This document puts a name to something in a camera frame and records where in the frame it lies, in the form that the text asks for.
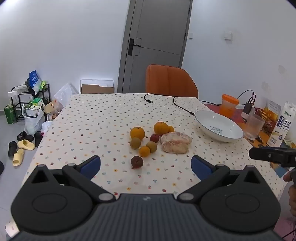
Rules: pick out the yellow slipper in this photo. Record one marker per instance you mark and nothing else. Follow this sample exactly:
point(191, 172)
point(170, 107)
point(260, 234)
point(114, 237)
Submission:
point(18, 157)
point(26, 144)

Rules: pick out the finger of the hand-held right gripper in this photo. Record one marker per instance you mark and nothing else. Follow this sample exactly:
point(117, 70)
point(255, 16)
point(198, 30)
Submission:
point(260, 154)

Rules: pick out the clear plastic bag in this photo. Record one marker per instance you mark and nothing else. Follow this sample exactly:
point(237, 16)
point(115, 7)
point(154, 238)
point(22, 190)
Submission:
point(62, 95)

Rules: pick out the person's right hand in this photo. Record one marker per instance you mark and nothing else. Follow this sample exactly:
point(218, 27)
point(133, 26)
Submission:
point(292, 198)

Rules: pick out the green paper bag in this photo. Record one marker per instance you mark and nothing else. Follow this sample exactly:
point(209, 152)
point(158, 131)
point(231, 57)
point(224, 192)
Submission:
point(9, 113)

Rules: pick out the clear glass cup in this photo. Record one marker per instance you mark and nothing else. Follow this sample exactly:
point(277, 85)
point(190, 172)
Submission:
point(254, 126)

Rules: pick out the blue snack bag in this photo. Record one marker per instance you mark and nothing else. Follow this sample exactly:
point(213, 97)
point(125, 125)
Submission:
point(34, 78)

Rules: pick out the white plastic bag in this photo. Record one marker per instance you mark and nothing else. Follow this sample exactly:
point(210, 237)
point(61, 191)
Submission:
point(32, 121)

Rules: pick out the black metal rack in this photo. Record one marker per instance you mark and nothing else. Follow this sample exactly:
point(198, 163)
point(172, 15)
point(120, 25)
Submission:
point(20, 102)

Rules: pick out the grey door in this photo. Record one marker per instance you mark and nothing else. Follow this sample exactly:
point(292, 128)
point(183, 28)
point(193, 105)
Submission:
point(157, 46)

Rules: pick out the orange lidded container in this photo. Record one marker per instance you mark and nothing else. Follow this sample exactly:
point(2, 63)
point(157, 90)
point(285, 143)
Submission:
point(228, 106)

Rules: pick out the cardboard sheet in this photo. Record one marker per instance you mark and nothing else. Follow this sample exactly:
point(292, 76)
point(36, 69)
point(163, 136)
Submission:
point(97, 89)

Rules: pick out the white bowl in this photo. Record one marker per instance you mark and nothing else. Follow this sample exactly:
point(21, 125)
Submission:
point(217, 126)

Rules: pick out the brown paper bag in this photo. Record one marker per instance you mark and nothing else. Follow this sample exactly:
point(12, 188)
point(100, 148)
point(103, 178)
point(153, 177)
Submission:
point(52, 106)

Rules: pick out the orange chair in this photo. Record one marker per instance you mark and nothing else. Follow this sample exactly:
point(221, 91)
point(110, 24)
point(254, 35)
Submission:
point(170, 81)

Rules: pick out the green and yellow packet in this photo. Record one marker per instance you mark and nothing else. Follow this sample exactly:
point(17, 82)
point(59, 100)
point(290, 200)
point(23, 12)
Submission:
point(42, 84)

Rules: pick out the small orange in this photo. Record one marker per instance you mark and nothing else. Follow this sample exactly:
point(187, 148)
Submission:
point(171, 129)
point(144, 151)

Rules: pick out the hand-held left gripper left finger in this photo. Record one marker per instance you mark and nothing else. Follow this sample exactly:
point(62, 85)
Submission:
point(91, 165)

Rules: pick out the dark red round fruit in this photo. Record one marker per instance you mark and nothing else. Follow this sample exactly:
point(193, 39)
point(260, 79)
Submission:
point(137, 162)

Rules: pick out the large orange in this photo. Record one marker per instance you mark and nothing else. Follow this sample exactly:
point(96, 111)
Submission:
point(160, 128)
point(137, 133)

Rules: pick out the white milk carton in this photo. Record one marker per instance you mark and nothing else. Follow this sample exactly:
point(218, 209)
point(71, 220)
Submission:
point(281, 125)

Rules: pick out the black slipper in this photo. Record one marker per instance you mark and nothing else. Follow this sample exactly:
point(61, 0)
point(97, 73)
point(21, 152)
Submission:
point(12, 148)
point(25, 136)
point(38, 138)

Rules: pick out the white and yellow packet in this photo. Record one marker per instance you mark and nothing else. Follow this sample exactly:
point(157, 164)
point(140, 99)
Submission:
point(272, 106)

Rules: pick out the black and white charger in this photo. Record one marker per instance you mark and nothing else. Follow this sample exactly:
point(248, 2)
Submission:
point(247, 109)

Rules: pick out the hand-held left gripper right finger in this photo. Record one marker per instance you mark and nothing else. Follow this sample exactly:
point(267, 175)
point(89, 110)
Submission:
point(200, 166)

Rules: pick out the peeled pomelo piece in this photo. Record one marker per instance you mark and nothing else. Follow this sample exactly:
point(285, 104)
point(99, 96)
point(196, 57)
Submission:
point(175, 147)
point(176, 138)

